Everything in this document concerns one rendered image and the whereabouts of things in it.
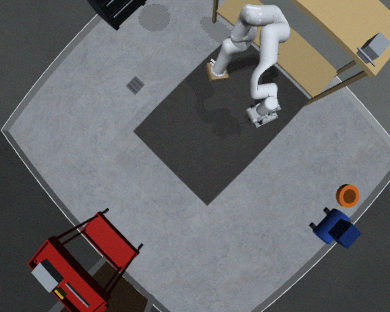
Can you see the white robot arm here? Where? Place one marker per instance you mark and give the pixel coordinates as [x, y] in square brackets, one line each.
[270, 37]

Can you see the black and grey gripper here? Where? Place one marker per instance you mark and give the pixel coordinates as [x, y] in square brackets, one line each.
[260, 119]

